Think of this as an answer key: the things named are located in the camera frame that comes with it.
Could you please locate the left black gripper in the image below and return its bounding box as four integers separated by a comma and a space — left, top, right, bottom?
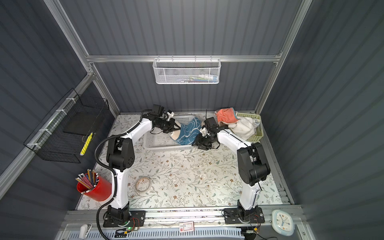
155, 118, 180, 133

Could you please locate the blue beige Doraemon towel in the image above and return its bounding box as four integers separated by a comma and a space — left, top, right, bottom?
170, 117, 202, 146

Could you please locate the white plastic laundry basket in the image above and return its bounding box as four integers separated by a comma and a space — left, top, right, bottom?
144, 115, 196, 151

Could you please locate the orange towel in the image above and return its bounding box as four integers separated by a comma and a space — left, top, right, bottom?
215, 108, 239, 126

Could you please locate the white towel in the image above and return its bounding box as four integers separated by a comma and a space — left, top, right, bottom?
228, 117, 262, 140

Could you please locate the green perforated plastic basket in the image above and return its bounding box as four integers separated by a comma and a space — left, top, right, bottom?
237, 112, 264, 143

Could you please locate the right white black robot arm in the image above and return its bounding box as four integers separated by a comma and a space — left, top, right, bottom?
193, 117, 271, 212

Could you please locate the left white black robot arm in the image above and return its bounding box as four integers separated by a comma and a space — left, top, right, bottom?
106, 105, 181, 210

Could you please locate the clear tape roll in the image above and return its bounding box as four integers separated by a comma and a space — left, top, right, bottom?
134, 176, 152, 194

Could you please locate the red white label card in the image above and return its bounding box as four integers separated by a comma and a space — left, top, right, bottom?
179, 222, 195, 233

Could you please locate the red pencil cup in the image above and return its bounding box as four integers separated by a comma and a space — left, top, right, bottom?
75, 170, 112, 202

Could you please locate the white round clock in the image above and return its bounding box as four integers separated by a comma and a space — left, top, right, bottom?
271, 210, 295, 237

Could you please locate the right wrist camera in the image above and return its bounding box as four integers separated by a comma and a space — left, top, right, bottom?
200, 127, 207, 137

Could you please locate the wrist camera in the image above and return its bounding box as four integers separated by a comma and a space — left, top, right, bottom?
200, 127, 207, 137
167, 110, 175, 121

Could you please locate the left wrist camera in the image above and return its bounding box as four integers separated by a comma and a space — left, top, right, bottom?
167, 110, 175, 121

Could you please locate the black corrugated cable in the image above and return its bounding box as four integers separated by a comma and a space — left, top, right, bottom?
93, 110, 151, 240

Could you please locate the white wire wall basket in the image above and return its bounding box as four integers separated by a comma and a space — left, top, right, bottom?
153, 59, 222, 85

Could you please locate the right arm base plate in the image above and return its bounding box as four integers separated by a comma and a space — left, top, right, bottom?
221, 208, 265, 225

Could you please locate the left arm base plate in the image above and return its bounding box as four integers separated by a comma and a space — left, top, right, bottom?
103, 211, 147, 228

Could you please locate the black wire wall basket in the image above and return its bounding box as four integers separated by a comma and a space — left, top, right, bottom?
24, 89, 110, 164

